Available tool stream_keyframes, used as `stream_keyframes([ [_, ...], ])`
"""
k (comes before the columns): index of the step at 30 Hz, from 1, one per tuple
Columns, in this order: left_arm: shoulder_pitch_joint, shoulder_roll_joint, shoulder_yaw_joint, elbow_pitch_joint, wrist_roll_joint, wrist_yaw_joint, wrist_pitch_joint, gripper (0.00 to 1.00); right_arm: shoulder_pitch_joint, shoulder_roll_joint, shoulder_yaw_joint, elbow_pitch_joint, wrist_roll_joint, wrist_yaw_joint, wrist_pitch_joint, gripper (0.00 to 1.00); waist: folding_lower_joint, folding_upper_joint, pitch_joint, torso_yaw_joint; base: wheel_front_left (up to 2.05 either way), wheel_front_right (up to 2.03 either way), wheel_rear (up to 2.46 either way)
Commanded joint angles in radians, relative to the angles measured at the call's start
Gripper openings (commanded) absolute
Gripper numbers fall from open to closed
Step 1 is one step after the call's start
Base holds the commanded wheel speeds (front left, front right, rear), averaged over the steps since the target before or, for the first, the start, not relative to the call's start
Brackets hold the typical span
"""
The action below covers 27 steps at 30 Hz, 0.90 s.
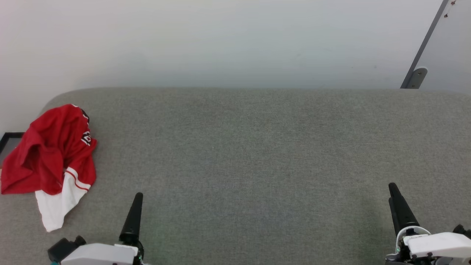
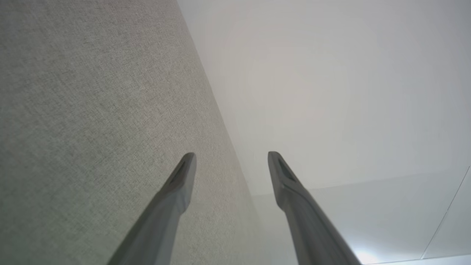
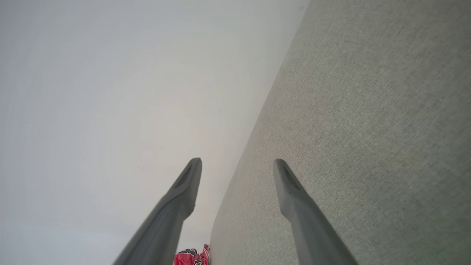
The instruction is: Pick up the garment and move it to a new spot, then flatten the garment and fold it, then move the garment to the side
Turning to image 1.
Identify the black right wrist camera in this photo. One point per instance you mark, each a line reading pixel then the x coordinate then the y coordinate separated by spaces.
pixel 463 231

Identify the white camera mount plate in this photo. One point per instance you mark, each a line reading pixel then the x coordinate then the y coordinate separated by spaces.
pixel 99 254
pixel 441 243

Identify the white right camera mount plate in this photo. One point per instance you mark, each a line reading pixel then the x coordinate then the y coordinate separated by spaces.
pixel 441 243

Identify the red white basketball jersey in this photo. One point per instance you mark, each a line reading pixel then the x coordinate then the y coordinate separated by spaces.
pixel 48 147

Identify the light grey partition panel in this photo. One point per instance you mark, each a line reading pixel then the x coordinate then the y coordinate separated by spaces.
pixel 452 55

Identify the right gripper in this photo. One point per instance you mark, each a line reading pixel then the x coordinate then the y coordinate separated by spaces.
pixel 401 255

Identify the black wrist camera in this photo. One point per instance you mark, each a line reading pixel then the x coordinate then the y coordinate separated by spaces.
pixel 64 247
pixel 463 231

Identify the white left camera mount plate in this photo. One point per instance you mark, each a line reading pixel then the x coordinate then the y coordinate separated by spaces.
pixel 99 254

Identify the black rectangular frame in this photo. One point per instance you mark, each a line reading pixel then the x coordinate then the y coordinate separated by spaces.
pixel 11 134

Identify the grey metal foot bracket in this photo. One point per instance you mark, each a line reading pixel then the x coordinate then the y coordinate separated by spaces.
pixel 417 78

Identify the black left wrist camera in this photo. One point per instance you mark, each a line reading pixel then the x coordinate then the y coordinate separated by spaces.
pixel 64 247

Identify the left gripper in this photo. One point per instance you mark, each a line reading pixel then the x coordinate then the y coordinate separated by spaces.
pixel 140 254

